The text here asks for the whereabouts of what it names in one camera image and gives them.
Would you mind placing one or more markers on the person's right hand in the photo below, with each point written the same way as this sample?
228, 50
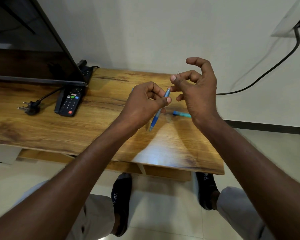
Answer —
200, 97

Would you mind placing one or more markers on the person's left hand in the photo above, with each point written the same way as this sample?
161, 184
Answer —
140, 107

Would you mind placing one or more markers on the teal lead refill tube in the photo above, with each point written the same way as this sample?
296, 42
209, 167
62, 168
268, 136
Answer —
181, 113

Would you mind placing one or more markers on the person's left forearm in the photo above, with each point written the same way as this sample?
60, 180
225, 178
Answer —
60, 187

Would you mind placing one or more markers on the person's right forearm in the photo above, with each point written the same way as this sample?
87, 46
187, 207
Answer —
260, 177

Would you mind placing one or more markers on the person's right black sock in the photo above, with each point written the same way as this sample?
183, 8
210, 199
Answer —
205, 189

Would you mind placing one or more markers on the person's black sock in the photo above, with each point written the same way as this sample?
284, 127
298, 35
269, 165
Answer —
121, 199
205, 189

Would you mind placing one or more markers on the person's left black sock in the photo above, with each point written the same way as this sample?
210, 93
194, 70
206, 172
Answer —
121, 199

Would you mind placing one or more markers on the person's right grey trouser leg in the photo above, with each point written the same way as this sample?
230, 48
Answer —
235, 204

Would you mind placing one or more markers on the person's grey trouser leg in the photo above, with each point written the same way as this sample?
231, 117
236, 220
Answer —
102, 214
235, 204

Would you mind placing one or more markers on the person's left grey trouser leg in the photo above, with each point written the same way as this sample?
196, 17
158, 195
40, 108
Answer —
102, 214

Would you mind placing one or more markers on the black power strip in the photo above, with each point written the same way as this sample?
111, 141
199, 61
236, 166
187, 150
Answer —
87, 71

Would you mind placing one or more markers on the black remote control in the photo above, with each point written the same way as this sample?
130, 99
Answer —
70, 101

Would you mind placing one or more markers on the black television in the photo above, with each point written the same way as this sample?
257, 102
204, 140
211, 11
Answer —
30, 54

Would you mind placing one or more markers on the white wall socket panel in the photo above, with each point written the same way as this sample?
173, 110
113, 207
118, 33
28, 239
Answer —
287, 24

